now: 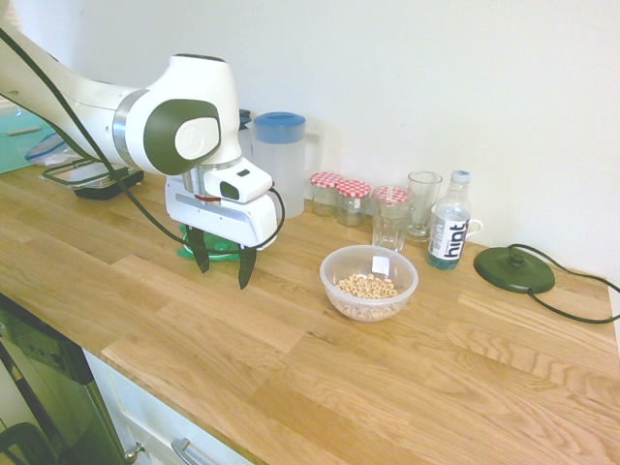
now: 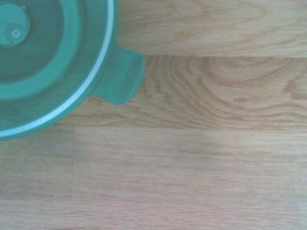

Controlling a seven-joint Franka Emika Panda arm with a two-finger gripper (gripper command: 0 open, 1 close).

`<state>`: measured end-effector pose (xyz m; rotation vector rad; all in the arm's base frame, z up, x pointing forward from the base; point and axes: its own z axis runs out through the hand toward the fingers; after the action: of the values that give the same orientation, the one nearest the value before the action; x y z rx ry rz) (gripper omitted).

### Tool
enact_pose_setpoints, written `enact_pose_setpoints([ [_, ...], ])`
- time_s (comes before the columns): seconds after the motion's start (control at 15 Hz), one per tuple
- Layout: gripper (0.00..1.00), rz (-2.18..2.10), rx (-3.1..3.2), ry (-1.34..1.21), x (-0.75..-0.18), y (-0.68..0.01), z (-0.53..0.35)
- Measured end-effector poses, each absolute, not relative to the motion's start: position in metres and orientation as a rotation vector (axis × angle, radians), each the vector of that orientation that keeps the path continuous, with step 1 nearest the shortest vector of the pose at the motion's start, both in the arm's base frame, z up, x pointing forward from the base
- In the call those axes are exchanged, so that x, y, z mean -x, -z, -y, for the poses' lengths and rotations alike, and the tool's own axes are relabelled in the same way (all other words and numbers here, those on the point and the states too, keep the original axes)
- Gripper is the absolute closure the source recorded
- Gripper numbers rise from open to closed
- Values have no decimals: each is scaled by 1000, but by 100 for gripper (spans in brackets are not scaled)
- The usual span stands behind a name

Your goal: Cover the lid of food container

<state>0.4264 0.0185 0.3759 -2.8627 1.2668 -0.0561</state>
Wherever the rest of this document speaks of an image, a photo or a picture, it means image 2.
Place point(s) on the green round container lid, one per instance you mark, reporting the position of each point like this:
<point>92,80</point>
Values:
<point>72,60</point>

